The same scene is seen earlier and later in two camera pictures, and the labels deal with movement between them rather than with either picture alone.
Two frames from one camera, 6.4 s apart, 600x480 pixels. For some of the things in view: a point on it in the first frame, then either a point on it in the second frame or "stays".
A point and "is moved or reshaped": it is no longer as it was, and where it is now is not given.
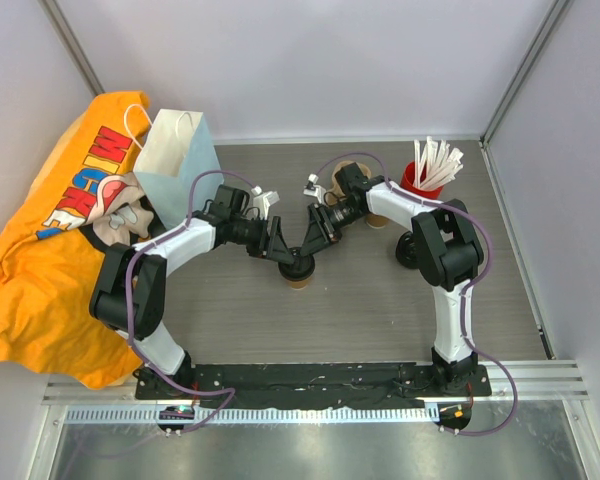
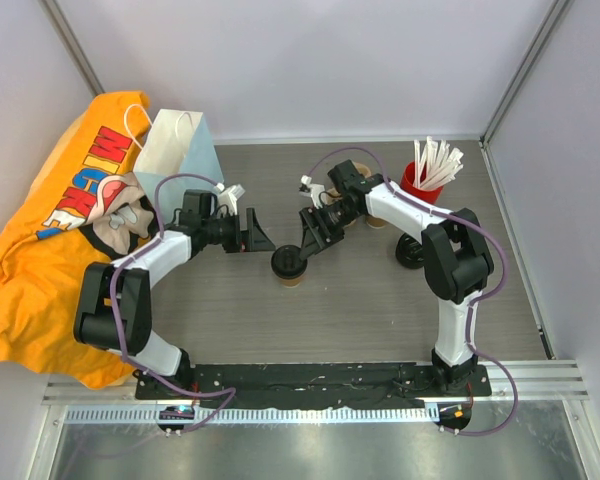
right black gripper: (320, 232) stays
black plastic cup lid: (302, 267) is moved or reshaped
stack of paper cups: (376, 221) stays
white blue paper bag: (178, 145) stays
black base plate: (396, 386) stays
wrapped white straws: (435, 164) stays
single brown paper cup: (299, 285) is moved or reshaped
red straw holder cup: (407, 179) stays
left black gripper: (270, 244) to (255, 239)
